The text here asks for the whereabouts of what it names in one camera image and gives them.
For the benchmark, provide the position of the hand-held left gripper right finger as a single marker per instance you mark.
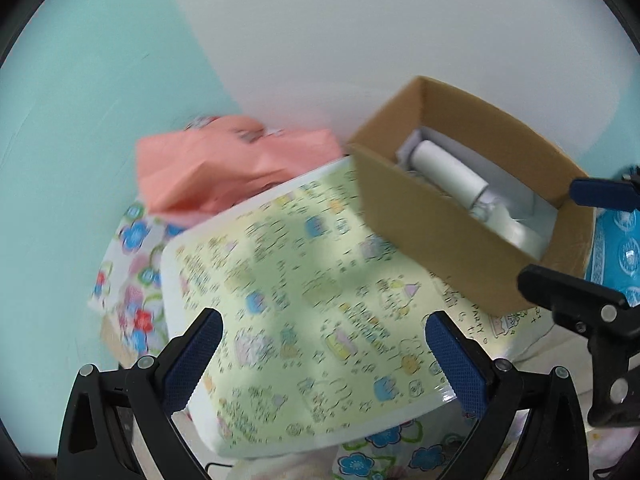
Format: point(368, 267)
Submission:
point(456, 360)

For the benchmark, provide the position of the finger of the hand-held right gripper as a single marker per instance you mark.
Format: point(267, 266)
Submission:
point(575, 295)
point(600, 191)

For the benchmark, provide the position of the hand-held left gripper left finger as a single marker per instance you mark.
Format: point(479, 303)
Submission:
point(192, 360)

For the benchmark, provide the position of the white cloth packet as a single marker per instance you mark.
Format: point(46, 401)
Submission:
point(520, 235)

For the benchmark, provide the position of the clear plastic spray bottle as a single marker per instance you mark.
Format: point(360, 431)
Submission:
point(485, 205)

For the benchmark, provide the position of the brown cardboard box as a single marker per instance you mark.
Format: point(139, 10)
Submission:
point(425, 220)

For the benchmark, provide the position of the white foam roll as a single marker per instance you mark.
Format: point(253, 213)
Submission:
point(445, 170)

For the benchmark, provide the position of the white plastic bottle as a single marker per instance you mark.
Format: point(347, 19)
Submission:
point(505, 180)

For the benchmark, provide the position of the yellow cartoon-print tray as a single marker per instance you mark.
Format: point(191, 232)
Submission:
point(300, 310)

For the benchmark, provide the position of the floral printed cloth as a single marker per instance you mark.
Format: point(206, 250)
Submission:
point(135, 240)

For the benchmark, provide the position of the pink paper bag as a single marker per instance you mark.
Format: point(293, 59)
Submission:
point(200, 175)

